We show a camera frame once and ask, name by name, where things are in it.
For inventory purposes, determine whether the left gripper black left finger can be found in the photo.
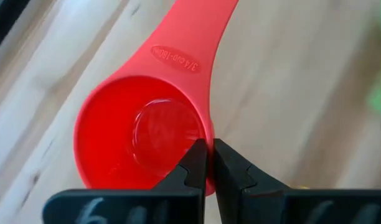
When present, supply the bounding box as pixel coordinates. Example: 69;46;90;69
42;138;208;224

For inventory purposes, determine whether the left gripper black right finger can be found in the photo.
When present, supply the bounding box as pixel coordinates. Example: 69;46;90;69
212;138;381;224

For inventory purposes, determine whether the red measuring cup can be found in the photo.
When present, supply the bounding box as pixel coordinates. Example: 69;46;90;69
73;0;240;197

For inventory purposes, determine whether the black aluminium table frame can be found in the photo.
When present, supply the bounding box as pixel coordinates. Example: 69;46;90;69
0;0;32;57

